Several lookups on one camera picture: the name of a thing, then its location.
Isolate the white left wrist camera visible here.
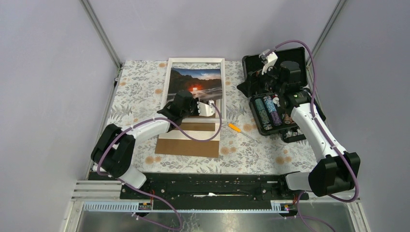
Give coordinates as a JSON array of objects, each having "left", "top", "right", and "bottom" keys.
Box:
[{"left": 197, "top": 100, "right": 216, "bottom": 117}]

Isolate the floral patterned table mat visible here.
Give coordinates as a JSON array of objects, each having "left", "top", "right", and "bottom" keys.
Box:
[{"left": 108, "top": 61, "right": 316, "bottom": 174}]

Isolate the black poker chip case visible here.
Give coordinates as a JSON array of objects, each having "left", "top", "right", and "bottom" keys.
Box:
[{"left": 242, "top": 47, "right": 312, "bottom": 143}]

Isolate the brown frame backing board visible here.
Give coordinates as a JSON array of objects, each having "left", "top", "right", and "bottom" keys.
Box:
[{"left": 155, "top": 123, "right": 220, "bottom": 158}]

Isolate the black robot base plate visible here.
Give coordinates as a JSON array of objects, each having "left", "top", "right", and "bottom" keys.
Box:
[{"left": 88, "top": 171, "right": 343, "bottom": 210}]

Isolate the aluminium front rail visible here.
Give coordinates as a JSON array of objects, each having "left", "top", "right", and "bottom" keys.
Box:
[{"left": 71, "top": 180, "right": 361, "bottom": 214}]

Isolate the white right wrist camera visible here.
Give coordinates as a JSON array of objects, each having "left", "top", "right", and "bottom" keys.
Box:
[{"left": 259, "top": 49, "right": 278, "bottom": 74}]

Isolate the grey slotted cable duct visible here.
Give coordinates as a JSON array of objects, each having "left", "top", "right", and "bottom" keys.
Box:
[{"left": 83, "top": 201, "right": 290, "bottom": 214}]

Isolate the white picture frame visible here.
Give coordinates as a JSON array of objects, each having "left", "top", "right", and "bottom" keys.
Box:
[{"left": 161, "top": 58, "right": 227, "bottom": 123}]

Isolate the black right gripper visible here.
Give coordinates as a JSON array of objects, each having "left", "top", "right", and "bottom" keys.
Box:
[{"left": 236, "top": 62, "right": 285, "bottom": 98}]

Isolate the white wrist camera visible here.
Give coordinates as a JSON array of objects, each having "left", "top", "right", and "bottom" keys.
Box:
[
  {"left": 259, "top": 49, "right": 278, "bottom": 74},
  {"left": 197, "top": 100, "right": 216, "bottom": 117}
]

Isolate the white photo mat board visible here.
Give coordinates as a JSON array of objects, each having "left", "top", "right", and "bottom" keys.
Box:
[{"left": 159, "top": 123, "right": 220, "bottom": 140}]

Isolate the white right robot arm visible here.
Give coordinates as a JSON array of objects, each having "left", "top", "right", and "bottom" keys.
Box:
[{"left": 237, "top": 57, "right": 361, "bottom": 199}]

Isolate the yellow handled screwdriver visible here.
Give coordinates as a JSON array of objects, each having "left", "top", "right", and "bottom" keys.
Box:
[{"left": 228, "top": 123, "right": 261, "bottom": 144}]

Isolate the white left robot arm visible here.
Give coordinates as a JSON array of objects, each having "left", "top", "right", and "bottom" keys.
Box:
[{"left": 90, "top": 90, "right": 199, "bottom": 199}]

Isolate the sunset landscape photo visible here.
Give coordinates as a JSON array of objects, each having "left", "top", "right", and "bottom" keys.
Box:
[{"left": 166, "top": 68, "right": 223, "bottom": 102}]

